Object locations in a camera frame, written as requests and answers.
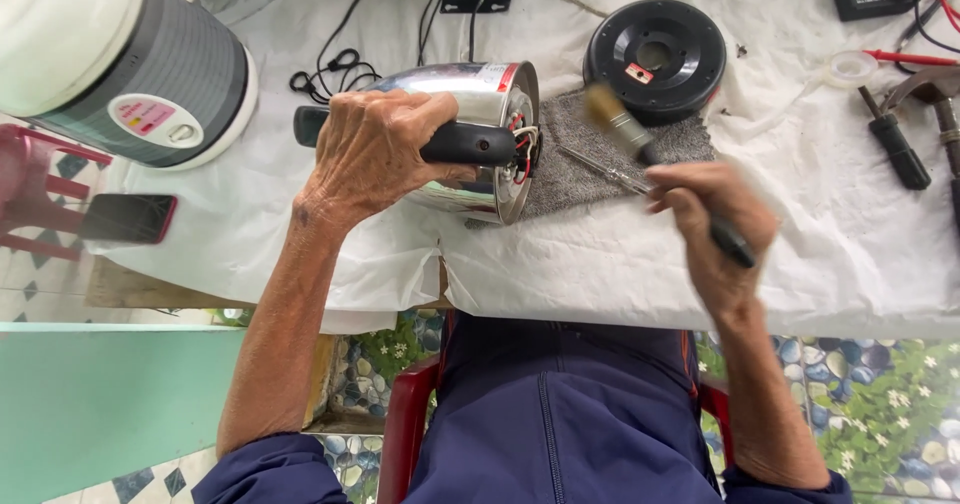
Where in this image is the person's left hand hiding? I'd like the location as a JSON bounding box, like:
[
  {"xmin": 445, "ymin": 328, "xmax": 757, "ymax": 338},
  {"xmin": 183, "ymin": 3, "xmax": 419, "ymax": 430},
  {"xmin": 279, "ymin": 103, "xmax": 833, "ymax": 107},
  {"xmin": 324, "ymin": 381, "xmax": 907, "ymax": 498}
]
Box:
[{"xmin": 294, "ymin": 87, "xmax": 481, "ymax": 232}]

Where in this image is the person's right hand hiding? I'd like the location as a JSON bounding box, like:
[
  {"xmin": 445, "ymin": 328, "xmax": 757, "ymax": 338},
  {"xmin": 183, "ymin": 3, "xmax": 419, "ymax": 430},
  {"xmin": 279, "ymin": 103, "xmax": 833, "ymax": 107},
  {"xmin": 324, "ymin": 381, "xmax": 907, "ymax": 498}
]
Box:
[{"xmin": 645, "ymin": 162, "xmax": 783, "ymax": 319}]

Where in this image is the black-handled paint brush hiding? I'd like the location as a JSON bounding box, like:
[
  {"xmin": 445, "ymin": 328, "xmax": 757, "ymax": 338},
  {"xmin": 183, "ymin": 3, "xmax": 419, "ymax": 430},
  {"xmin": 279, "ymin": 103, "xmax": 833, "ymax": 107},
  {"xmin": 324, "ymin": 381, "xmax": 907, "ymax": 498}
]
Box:
[{"xmin": 584, "ymin": 81, "xmax": 758, "ymax": 270}]

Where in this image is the stainless steel electric kettle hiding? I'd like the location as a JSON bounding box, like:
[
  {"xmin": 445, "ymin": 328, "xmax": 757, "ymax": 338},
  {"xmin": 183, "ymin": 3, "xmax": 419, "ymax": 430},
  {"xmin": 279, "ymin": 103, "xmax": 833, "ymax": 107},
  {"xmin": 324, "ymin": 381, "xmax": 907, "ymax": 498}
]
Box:
[{"xmin": 293, "ymin": 60, "xmax": 543, "ymax": 228}]

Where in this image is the grey towel cloth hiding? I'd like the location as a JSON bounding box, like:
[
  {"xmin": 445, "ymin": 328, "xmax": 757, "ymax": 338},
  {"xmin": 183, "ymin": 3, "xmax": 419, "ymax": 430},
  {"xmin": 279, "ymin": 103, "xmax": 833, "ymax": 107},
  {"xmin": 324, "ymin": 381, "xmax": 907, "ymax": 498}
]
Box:
[{"xmin": 464, "ymin": 87, "xmax": 718, "ymax": 230}]

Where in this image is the black round kettle base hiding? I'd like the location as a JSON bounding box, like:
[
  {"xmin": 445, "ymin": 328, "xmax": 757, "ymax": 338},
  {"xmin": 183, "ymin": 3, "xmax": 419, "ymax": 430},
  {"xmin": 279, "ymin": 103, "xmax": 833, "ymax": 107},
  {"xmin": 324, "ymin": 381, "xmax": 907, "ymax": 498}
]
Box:
[{"xmin": 582, "ymin": 0, "xmax": 728, "ymax": 127}]

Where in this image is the white table cover sheet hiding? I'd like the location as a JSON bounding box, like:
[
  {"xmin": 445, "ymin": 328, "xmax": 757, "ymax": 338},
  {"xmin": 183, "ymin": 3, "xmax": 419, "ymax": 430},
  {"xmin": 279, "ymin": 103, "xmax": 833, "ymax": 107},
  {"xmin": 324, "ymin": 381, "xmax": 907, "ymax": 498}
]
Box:
[{"xmin": 84, "ymin": 0, "xmax": 960, "ymax": 341}]

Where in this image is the white tape roll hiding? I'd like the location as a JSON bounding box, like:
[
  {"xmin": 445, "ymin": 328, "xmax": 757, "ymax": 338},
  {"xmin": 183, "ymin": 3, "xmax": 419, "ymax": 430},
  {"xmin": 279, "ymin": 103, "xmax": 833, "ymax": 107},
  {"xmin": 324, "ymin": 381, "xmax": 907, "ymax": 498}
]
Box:
[{"xmin": 823, "ymin": 49, "xmax": 881, "ymax": 90}]

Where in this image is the red multimeter probe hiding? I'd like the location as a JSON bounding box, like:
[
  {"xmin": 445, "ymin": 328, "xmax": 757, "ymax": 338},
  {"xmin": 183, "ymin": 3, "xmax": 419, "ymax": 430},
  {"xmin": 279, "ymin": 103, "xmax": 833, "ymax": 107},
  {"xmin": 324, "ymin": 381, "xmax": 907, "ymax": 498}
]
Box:
[{"xmin": 862, "ymin": 48, "xmax": 960, "ymax": 69}]

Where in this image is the red plastic chair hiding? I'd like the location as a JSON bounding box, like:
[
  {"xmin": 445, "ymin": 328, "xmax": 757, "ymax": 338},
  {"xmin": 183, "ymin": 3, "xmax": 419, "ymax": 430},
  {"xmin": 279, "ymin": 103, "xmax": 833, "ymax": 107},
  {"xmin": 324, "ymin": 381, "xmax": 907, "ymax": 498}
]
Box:
[{"xmin": 376, "ymin": 353, "xmax": 737, "ymax": 504}]

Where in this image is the phone in red case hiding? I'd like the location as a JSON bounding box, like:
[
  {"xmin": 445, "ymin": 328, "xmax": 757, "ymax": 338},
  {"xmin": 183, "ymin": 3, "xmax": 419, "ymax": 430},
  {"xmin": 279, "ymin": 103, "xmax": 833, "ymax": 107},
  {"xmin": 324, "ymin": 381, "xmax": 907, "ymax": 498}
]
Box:
[{"xmin": 78, "ymin": 192, "xmax": 180, "ymax": 247}]

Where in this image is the white grey rice cooker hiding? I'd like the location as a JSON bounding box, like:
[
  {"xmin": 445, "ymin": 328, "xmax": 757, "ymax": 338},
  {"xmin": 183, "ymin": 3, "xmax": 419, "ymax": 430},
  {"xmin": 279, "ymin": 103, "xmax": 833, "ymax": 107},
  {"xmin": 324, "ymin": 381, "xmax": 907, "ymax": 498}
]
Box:
[{"xmin": 0, "ymin": 0, "xmax": 261, "ymax": 174}]

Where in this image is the green painted board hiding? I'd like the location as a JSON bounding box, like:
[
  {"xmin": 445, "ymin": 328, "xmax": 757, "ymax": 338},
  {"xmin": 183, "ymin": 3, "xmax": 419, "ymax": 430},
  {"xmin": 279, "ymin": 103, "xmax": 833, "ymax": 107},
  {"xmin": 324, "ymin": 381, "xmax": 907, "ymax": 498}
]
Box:
[{"xmin": 0, "ymin": 321, "xmax": 249, "ymax": 504}]

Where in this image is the red plastic stool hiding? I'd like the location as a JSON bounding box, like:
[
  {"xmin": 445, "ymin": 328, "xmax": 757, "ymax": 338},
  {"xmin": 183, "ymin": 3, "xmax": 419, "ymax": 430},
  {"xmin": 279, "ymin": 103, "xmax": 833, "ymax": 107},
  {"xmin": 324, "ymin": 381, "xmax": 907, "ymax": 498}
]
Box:
[{"xmin": 0, "ymin": 122, "xmax": 114, "ymax": 264}]

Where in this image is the clear-handled screwdriver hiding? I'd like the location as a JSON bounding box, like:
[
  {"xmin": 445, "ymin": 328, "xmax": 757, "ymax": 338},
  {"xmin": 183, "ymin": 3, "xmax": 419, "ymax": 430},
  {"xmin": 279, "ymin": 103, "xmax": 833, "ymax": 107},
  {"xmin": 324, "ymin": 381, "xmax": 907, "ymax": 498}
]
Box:
[{"xmin": 555, "ymin": 144, "xmax": 655, "ymax": 197}]

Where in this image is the black-handled screwdriver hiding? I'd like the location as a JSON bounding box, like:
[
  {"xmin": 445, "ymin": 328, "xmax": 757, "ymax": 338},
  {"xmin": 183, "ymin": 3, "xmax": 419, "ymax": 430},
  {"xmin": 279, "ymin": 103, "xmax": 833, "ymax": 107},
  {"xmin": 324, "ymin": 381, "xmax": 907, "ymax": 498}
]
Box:
[{"xmin": 858, "ymin": 84, "xmax": 933, "ymax": 192}]

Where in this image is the black multimeter lead wire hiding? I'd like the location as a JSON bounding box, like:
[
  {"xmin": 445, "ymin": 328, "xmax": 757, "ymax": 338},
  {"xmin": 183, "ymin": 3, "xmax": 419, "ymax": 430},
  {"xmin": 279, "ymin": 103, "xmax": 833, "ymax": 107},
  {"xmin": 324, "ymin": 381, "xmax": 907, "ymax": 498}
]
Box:
[{"xmin": 892, "ymin": 0, "xmax": 960, "ymax": 57}]

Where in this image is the black power cord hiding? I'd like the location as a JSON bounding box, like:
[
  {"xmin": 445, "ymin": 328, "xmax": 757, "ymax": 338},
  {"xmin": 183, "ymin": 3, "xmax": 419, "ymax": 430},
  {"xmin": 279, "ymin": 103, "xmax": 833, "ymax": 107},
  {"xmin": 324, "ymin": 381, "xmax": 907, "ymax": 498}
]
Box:
[{"xmin": 288, "ymin": 0, "xmax": 418, "ymax": 106}]

